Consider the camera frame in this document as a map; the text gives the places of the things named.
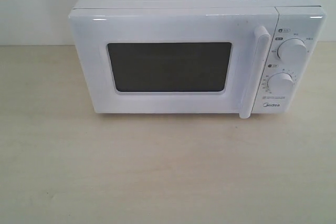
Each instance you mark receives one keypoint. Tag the white Midea microwave oven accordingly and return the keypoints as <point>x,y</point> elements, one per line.
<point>302,19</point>

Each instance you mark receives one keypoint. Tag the white microwave door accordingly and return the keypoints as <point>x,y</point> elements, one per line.
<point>173,60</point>

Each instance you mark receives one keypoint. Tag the lower white timer knob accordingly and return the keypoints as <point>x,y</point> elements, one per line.
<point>280,84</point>

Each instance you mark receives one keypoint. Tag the upper white control knob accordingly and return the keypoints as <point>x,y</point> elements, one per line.
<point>292,51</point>

